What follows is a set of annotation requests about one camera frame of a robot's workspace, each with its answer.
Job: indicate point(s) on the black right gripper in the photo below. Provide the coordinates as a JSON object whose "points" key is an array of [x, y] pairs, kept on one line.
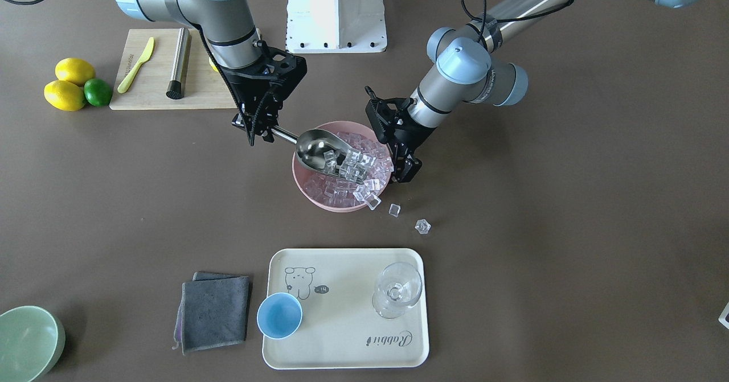
{"points": [[246, 93]]}

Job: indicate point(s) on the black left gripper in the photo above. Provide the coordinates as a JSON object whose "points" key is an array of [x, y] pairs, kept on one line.
{"points": [[411, 135]]}

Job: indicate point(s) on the steel ice scoop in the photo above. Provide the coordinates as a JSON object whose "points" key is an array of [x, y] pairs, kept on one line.
{"points": [[311, 147]]}

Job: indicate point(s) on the pink bowl of ice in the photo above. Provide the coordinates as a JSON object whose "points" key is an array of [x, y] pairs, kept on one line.
{"points": [[339, 195]]}

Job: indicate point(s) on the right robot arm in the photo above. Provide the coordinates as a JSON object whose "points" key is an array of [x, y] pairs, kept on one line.
{"points": [[220, 23]]}

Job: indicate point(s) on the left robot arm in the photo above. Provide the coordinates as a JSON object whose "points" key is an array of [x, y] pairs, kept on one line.
{"points": [[464, 70]]}

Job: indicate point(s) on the spilled ice cube near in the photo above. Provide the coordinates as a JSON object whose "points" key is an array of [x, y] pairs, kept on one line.
{"points": [[394, 210]]}

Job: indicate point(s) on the spilled ice cube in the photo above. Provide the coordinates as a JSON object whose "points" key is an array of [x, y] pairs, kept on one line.
{"points": [[423, 226], [394, 210]]}

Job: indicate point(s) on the spilled ice cube far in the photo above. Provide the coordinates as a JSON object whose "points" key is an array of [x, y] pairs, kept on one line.
{"points": [[423, 226]]}

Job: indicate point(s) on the blue plastic cup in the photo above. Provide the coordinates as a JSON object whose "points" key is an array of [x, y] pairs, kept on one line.
{"points": [[279, 316]]}

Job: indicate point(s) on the wooden cutting board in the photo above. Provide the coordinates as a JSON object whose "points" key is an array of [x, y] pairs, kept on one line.
{"points": [[204, 88]]}

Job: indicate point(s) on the steel cocktail muddler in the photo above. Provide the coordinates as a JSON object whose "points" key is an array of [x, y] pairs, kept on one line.
{"points": [[176, 85]]}

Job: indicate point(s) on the clear wine glass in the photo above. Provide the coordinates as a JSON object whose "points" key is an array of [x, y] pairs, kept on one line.
{"points": [[398, 288]]}

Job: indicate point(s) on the yellow plastic knife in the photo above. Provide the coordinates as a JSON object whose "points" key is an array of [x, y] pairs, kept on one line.
{"points": [[144, 57]]}

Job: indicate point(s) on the cream rabbit serving tray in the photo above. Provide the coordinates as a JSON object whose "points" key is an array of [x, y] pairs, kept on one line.
{"points": [[340, 328]]}

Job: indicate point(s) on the green lime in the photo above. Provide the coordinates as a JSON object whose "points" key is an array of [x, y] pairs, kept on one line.
{"points": [[97, 92]]}

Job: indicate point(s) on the upper whole lemon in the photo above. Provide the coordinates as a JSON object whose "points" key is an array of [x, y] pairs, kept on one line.
{"points": [[74, 70]]}

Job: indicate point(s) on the whole lemon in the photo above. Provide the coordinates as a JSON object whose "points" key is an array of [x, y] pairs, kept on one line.
{"points": [[64, 95], [74, 70]]}

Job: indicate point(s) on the grey folded cloth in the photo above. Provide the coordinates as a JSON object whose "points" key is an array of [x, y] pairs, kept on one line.
{"points": [[213, 311]]}

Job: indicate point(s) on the lower whole lemon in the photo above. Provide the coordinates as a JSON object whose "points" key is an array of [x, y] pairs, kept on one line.
{"points": [[64, 95]]}

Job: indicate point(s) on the light green bowl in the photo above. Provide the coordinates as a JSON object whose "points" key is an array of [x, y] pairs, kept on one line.
{"points": [[32, 341]]}

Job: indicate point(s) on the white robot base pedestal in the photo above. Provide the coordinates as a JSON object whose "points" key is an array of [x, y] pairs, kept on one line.
{"points": [[335, 27]]}

